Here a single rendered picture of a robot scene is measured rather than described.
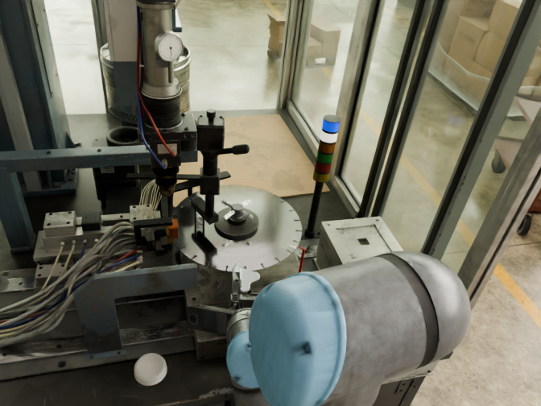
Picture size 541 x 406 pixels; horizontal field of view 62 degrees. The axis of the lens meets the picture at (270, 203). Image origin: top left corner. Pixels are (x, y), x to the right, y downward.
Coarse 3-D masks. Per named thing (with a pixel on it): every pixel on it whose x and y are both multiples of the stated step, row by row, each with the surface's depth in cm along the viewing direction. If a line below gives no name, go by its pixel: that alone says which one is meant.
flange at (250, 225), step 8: (256, 216) 115; (216, 224) 111; (224, 224) 111; (232, 224) 111; (240, 224) 111; (248, 224) 112; (256, 224) 113; (224, 232) 109; (232, 232) 110; (240, 232) 110; (248, 232) 110
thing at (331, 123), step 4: (324, 116) 119; (328, 116) 119; (332, 116) 119; (336, 116) 120; (324, 120) 118; (328, 120) 117; (332, 120) 118; (336, 120) 118; (340, 120) 118; (324, 124) 118; (328, 124) 117; (332, 124) 117; (336, 124) 117; (324, 128) 119; (328, 128) 118; (332, 128) 118; (336, 128) 118; (328, 132) 118; (332, 132) 118
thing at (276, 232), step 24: (240, 192) 124; (264, 192) 125; (192, 216) 114; (264, 216) 117; (288, 216) 118; (192, 240) 107; (216, 240) 108; (240, 240) 109; (264, 240) 110; (288, 240) 111; (216, 264) 102; (240, 264) 103; (264, 264) 103
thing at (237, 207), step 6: (228, 204) 112; (234, 204) 111; (240, 204) 111; (246, 204) 113; (234, 210) 110; (240, 210) 110; (228, 216) 108; (234, 216) 111; (240, 216) 111; (246, 216) 109; (252, 216) 109
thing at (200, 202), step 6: (198, 198) 110; (210, 198) 102; (192, 204) 109; (198, 204) 108; (204, 204) 104; (210, 204) 103; (198, 210) 108; (204, 210) 105; (210, 210) 104; (204, 216) 106; (210, 216) 105; (216, 216) 105; (210, 222) 105
